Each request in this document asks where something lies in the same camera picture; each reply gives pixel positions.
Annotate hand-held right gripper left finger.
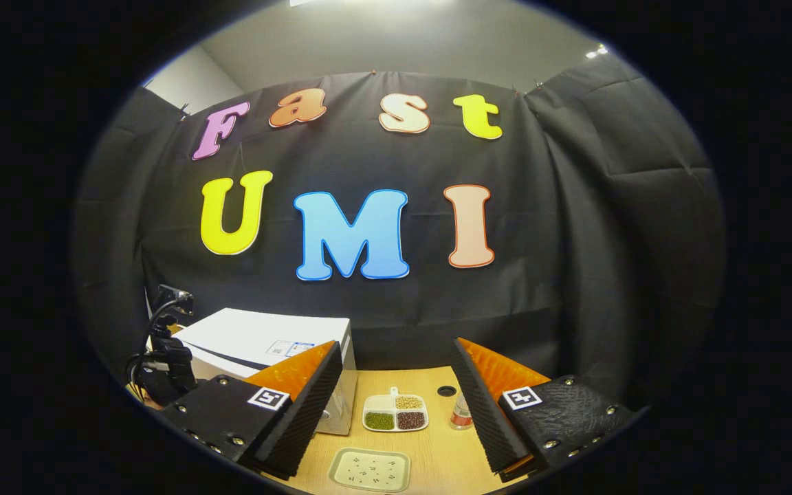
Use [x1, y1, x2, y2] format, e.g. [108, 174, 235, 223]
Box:
[159, 339, 344, 481]

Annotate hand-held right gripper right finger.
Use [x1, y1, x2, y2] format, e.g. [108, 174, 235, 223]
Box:
[452, 336, 639, 483]

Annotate white microwave oven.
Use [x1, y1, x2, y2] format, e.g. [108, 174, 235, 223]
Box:
[173, 307, 359, 436]

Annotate clear plastic bottle red label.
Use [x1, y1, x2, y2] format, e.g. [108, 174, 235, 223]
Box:
[450, 392, 474, 431]

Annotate white square tray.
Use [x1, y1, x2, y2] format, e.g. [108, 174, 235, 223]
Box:
[328, 447, 412, 494]

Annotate divided dish with beans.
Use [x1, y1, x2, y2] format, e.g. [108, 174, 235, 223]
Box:
[362, 387, 430, 433]

